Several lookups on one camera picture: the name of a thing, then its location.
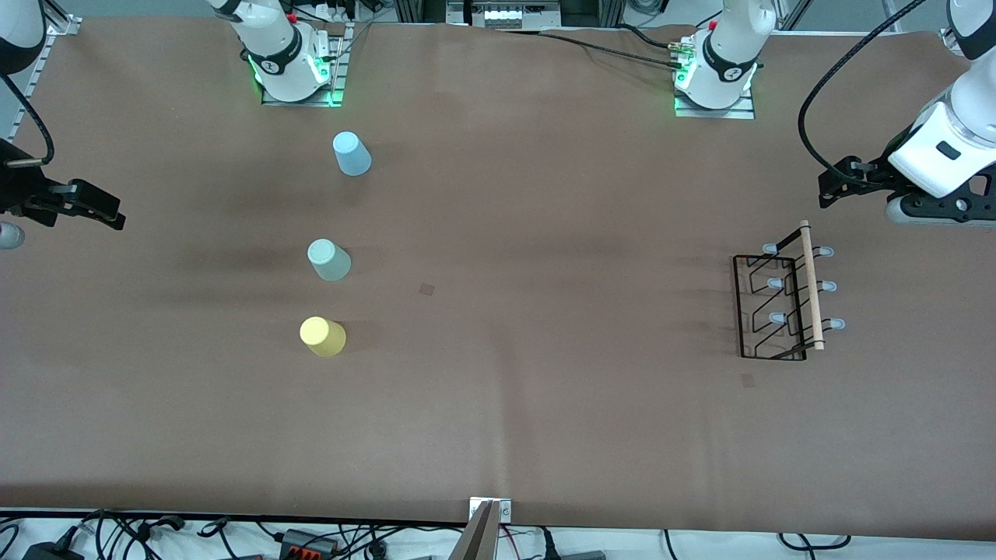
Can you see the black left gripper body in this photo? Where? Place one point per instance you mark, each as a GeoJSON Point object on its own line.
{"type": "Point", "coordinates": [877, 174]}

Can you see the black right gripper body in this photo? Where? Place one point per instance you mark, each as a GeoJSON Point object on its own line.
{"type": "Point", "coordinates": [17, 189]}

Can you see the mint green plastic cup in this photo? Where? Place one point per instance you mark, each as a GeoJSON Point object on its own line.
{"type": "Point", "coordinates": [330, 260]}

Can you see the yellow plastic cup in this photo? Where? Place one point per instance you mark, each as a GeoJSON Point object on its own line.
{"type": "Point", "coordinates": [323, 337]}

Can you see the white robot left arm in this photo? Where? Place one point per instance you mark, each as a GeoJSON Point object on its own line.
{"type": "Point", "coordinates": [727, 62]}

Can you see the light blue plastic cup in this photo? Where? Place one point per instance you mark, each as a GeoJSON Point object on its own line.
{"type": "Point", "coordinates": [352, 154]}

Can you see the short aluminium corner profile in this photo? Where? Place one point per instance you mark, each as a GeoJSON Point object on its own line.
{"type": "Point", "coordinates": [951, 39]}

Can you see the black power adapter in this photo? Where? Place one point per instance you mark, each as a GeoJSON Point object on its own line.
{"type": "Point", "coordinates": [50, 552]}

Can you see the white power strip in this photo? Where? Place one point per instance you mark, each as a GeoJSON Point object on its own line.
{"type": "Point", "coordinates": [506, 15]}

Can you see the black orange connector box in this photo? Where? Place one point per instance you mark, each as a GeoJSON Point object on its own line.
{"type": "Point", "coordinates": [307, 544]}

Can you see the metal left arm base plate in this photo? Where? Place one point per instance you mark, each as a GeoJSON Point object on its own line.
{"type": "Point", "coordinates": [716, 113]}

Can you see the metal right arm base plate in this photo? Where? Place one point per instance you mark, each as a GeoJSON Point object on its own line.
{"type": "Point", "coordinates": [336, 62]}

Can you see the aluminium profile with bracket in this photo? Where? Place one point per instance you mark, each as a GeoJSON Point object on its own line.
{"type": "Point", "coordinates": [478, 537]}

